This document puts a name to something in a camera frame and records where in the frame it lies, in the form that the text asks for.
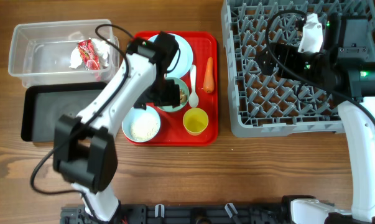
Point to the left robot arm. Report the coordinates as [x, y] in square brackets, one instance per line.
[84, 149]

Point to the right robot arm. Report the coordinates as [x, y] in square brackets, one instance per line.
[333, 57]

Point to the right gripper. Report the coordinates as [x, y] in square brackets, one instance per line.
[287, 54]

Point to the orange carrot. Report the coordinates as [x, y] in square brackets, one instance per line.
[209, 82]

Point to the red serving tray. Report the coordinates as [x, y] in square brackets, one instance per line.
[172, 131]

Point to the yellow plastic cup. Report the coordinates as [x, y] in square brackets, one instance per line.
[195, 121]

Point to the green bowl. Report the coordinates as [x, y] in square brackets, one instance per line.
[182, 85]

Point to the grey dishwasher rack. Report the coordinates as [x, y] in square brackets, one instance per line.
[261, 105]

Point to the white plastic spoon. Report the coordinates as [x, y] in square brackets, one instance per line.
[193, 98]

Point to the brown food scrap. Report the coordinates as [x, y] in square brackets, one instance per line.
[183, 97]

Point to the black tray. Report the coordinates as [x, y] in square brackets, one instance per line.
[45, 104]

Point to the red snack wrapper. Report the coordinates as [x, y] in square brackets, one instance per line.
[88, 55]

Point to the light blue plate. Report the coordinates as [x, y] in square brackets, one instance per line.
[182, 60]

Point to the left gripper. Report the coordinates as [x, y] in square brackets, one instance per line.
[173, 98]

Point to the white rice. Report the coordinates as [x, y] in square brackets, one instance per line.
[144, 127]

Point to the light blue bowl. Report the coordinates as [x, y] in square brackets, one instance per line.
[132, 115]

